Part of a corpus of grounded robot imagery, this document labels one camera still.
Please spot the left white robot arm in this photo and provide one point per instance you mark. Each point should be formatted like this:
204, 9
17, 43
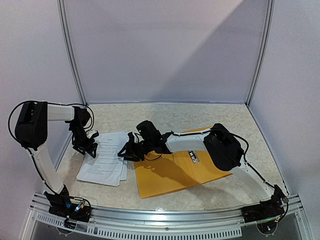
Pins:
31, 132

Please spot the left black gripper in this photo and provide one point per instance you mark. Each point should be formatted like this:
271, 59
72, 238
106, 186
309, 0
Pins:
87, 145

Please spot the aluminium frame post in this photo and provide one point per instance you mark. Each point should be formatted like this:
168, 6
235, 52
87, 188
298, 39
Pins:
262, 50
70, 52

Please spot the chrome folder spring clip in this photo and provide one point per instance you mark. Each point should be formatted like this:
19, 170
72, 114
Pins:
193, 156

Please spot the right aluminium frame post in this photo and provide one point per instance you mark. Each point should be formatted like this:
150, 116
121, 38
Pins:
262, 50

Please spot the left aluminium frame post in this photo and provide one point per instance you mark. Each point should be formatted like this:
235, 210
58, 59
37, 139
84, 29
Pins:
70, 52

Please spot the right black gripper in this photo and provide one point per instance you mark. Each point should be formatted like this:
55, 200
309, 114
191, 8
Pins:
135, 148

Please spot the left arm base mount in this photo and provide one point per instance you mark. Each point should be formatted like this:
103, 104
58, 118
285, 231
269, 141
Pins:
69, 207

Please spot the printed paper sheet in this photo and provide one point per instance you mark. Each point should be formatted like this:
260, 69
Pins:
110, 160

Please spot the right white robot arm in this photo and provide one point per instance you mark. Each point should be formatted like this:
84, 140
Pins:
223, 147

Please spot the aluminium front rail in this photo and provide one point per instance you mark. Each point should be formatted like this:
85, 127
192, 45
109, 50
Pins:
125, 224

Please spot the orange file folder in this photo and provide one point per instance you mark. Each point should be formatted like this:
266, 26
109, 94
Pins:
161, 174

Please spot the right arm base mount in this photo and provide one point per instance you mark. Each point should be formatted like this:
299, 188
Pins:
266, 210

